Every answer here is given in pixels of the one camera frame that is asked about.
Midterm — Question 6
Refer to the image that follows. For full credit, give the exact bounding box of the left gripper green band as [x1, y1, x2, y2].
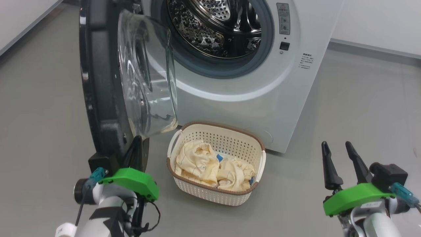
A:
[98, 135, 161, 202]

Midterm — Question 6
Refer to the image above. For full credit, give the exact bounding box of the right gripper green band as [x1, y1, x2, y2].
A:
[321, 141, 396, 217]

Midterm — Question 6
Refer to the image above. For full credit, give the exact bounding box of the cream printed garment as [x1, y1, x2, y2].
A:
[174, 140, 220, 188]

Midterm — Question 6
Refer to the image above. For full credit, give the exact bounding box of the round black glass washer door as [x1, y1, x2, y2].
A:
[79, 0, 178, 166]

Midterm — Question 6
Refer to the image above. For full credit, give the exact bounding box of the cream garment with blue trim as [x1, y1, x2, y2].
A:
[215, 154, 257, 192]

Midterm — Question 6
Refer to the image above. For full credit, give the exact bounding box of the white front-load washing machine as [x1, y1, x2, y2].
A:
[133, 0, 344, 154]

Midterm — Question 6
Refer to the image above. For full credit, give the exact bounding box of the steel washing machine drum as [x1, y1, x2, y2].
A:
[167, 0, 264, 60]

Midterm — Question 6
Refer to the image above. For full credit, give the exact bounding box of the cream perforated laundry basket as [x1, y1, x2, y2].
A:
[166, 121, 266, 207]

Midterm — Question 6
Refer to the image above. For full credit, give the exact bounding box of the grey warning sticker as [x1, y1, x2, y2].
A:
[276, 2, 291, 36]

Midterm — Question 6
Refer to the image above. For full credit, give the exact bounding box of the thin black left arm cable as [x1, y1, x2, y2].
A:
[130, 197, 162, 236]

